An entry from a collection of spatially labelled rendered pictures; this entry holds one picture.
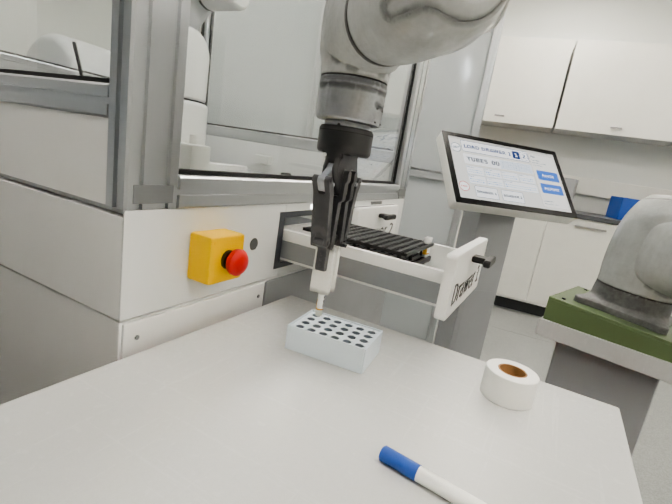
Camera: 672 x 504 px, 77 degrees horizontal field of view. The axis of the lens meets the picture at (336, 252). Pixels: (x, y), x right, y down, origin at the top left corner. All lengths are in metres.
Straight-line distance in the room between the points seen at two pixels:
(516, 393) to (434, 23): 0.45
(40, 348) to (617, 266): 1.11
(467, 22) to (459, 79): 2.16
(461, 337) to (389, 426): 1.31
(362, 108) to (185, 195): 0.27
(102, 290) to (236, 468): 0.31
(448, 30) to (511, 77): 3.80
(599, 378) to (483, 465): 0.65
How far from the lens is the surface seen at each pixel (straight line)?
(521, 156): 1.81
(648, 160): 4.61
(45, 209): 0.72
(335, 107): 0.56
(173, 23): 0.61
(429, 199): 2.53
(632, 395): 1.13
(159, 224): 0.61
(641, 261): 1.09
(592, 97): 4.21
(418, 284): 0.72
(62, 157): 0.68
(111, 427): 0.50
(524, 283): 3.86
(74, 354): 0.73
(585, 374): 1.14
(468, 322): 1.80
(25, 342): 0.84
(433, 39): 0.43
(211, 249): 0.62
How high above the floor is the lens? 1.05
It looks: 13 degrees down
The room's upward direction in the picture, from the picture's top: 9 degrees clockwise
